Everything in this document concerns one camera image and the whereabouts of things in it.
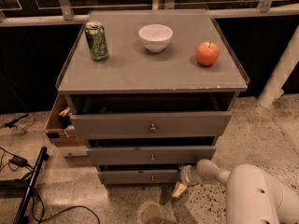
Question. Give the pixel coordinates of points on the white ceramic bowl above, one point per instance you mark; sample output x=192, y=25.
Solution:
x=155, y=37

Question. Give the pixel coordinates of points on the grey drawer cabinet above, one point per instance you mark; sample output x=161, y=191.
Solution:
x=134, y=80

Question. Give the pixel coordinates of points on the metal window railing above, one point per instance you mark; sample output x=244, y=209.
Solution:
x=43, y=12

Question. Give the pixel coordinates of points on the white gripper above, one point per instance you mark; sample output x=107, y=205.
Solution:
x=187, y=175

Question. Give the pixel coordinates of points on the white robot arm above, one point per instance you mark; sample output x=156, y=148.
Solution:
x=252, y=195

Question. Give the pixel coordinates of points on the grey top drawer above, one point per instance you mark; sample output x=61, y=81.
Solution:
x=150, y=125

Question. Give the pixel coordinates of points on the red apple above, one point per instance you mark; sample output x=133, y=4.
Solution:
x=207, y=53

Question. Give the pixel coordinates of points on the grey drawer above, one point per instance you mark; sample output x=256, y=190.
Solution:
x=137, y=177
x=150, y=125
x=149, y=155

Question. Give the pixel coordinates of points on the green soda can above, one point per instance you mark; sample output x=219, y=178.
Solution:
x=96, y=40

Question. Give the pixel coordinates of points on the grey middle drawer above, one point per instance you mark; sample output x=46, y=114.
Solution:
x=149, y=155

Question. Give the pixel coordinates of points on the grey bottom drawer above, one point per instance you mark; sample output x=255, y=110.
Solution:
x=137, y=177

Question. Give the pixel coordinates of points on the black pole on floor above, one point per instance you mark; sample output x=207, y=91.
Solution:
x=29, y=187

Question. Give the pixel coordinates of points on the white diagonal pole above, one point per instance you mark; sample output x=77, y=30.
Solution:
x=286, y=64

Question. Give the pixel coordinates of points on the black power adapter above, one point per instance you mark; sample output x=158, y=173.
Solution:
x=18, y=161

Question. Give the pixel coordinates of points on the open cardboard box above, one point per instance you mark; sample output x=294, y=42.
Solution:
x=61, y=132

